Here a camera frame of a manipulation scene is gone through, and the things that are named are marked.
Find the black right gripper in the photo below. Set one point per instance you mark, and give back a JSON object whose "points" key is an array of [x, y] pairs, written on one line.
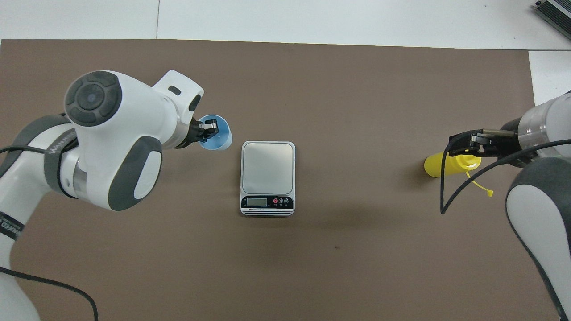
{"points": [[506, 142]]}

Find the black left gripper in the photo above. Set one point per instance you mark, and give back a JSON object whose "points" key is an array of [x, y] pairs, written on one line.
{"points": [[189, 133]]}

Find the light blue plastic cup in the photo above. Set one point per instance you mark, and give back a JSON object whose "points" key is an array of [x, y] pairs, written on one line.
{"points": [[224, 139]]}

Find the yellow squeeze bottle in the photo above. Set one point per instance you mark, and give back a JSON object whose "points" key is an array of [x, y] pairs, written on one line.
{"points": [[439, 165]]}

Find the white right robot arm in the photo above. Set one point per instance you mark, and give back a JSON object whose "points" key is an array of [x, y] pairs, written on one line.
{"points": [[535, 223]]}

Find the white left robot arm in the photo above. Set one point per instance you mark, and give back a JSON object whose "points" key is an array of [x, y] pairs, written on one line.
{"points": [[111, 133]]}

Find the silver digital kitchen scale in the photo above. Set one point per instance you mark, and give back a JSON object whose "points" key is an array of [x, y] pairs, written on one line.
{"points": [[267, 169]]}

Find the grey ribbed metal device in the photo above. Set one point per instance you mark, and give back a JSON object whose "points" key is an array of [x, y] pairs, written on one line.
{"points": [[555, 18]]}

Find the brown paper mat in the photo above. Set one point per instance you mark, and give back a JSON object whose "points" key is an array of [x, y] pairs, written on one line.
{"points": [[357, 267]]}

